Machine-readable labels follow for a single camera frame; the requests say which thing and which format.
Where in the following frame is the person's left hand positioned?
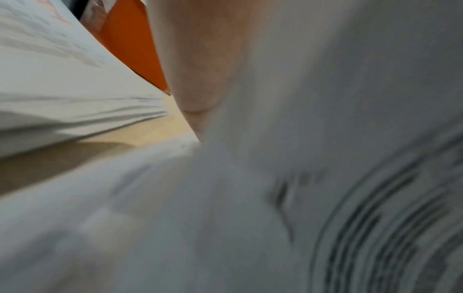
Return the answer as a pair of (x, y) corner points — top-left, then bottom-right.
(146, 0), (276, 141)

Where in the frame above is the black admin file box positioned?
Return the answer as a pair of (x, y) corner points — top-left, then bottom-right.
(68, 0), (91, 21)

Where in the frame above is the red security file box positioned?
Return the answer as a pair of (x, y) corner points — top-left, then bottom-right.
(81, 0), (171, 95)

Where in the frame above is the security paper pile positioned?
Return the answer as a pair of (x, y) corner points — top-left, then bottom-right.
(0, 0), (171, 158)

